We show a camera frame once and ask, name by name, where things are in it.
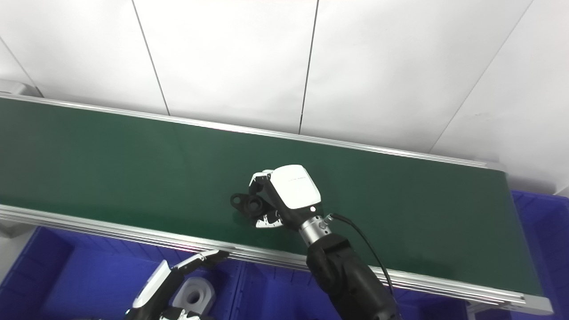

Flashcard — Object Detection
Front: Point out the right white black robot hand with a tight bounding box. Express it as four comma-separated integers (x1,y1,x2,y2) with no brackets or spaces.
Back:
248,164,323,232

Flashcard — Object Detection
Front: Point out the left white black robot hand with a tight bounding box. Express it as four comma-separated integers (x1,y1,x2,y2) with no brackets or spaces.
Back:
124,250,229,320

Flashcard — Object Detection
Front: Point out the black flanged machine part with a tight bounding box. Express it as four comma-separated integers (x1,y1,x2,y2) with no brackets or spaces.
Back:
230,192,267,223

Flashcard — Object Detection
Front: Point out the white flanged machine part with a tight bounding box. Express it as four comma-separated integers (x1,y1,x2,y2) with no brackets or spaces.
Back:
172,276,217,314

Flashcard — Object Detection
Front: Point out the green conveyor belt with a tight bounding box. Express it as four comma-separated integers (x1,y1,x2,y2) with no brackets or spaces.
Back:
0,98,545,296
0,80,554,316

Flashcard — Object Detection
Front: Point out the blue plastic bin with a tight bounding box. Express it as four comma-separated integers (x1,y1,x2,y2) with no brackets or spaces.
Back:
236,260,467,320
467,190,569,320
0,227,243,320

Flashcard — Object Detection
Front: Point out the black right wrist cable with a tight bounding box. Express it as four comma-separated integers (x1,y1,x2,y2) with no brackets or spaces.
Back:
325,213,396,298

